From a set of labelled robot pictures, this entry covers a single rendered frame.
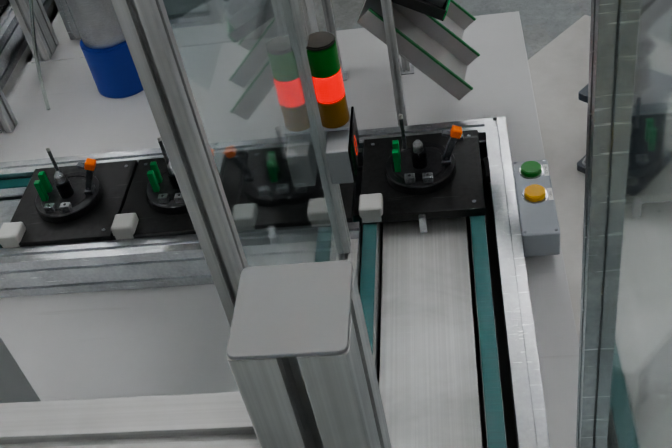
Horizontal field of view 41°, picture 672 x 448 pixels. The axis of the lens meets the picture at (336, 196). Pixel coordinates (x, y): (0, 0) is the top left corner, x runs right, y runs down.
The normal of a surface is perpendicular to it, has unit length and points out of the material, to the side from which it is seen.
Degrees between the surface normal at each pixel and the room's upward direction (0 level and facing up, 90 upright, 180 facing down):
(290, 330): 0
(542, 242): 90
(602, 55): 90
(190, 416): 0
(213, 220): 90
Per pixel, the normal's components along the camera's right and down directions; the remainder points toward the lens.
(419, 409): -0.15, -0.74
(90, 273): -0.06, 0.67
